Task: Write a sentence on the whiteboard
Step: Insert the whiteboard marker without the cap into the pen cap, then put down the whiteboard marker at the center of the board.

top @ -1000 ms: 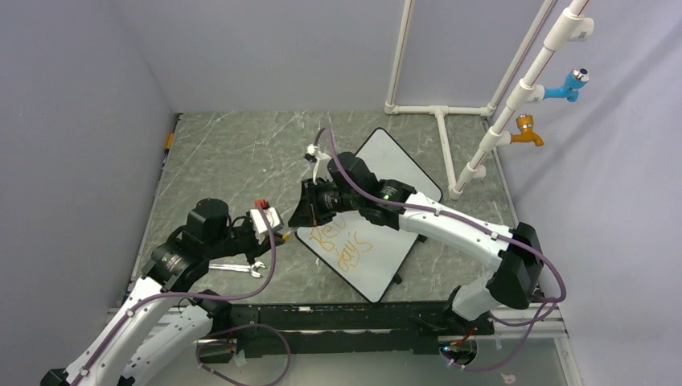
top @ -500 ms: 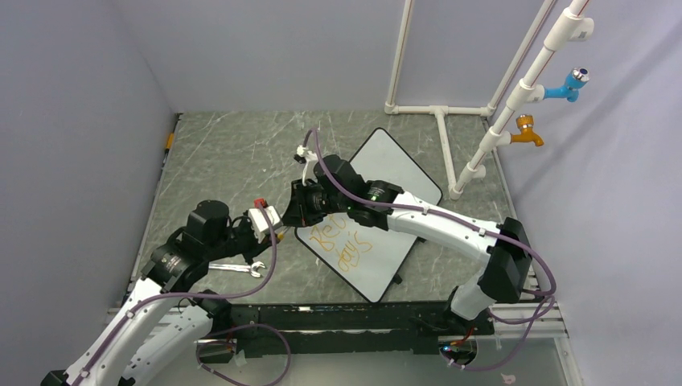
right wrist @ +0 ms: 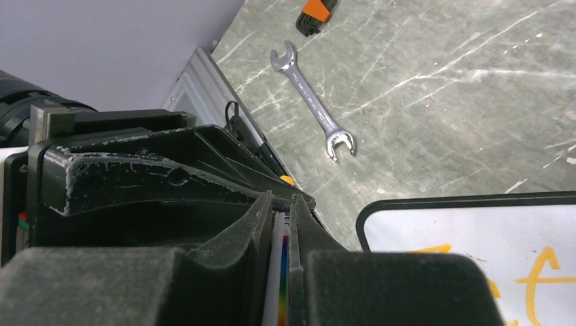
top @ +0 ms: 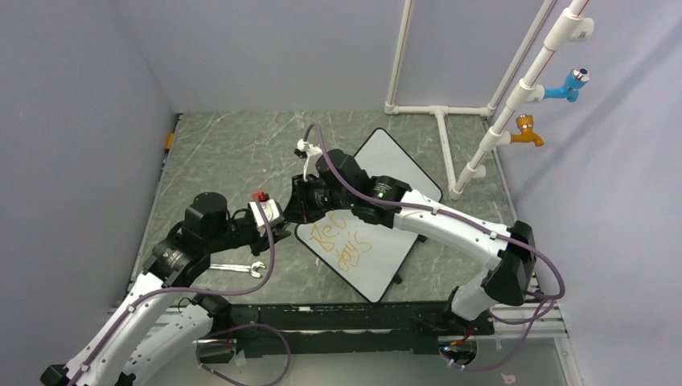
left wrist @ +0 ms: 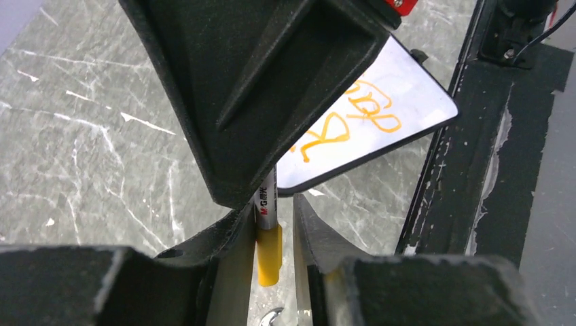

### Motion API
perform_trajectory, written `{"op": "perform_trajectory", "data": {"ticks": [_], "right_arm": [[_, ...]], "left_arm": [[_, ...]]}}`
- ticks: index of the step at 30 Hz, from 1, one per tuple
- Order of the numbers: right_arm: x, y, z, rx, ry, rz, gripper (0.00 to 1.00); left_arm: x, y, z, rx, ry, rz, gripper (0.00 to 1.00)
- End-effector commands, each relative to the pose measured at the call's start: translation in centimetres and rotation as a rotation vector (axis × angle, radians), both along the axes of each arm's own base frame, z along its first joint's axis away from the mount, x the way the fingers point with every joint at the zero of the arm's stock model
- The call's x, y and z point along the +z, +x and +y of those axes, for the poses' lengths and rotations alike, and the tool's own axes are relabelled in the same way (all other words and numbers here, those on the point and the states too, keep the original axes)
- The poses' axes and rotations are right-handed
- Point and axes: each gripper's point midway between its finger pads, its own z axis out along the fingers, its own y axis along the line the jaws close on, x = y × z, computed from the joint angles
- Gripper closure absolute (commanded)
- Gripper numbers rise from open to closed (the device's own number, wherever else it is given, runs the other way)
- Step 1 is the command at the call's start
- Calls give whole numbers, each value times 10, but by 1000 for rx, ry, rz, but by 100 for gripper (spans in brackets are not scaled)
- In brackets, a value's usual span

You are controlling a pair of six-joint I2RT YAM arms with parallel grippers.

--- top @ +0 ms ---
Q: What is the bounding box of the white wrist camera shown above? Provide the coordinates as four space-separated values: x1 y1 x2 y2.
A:
294 139 323 182
249 191 285 232

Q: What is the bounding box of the white whiteboard black frame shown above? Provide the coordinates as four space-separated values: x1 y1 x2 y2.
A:
295 128 443 303

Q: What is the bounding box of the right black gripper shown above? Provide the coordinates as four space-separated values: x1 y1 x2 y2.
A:
281 172 354 226

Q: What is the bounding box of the white pvc pipe frame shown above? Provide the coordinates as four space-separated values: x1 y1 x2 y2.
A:
384 0 594 200

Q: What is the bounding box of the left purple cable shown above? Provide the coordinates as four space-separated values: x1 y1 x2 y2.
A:
66 199 293 386

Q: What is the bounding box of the orange brass faucet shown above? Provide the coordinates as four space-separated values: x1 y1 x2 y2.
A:
510 114 544 147

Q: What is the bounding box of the orange-tipped tool at edge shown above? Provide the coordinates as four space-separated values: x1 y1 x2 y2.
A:
163 113 182 163

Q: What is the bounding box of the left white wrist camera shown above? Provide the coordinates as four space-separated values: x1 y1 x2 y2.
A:
249 191 285 232

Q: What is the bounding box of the silver open-end wrench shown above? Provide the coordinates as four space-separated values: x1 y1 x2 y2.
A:
209 261 267 278

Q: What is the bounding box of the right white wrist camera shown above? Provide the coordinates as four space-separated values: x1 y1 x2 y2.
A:
294 139 323 182

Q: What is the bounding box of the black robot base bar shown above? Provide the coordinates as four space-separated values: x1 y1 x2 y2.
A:
204 302 495 363

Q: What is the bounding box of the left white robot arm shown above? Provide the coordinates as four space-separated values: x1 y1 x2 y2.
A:
39 192 289 385

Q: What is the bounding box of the blue faucet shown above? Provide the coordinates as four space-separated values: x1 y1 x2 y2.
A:
543 68 590 103

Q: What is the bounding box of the purple cable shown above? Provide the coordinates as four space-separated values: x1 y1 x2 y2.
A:
303 123 567 373
66 199 293 386

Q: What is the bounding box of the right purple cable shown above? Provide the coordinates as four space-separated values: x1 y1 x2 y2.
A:
303 123 567 373

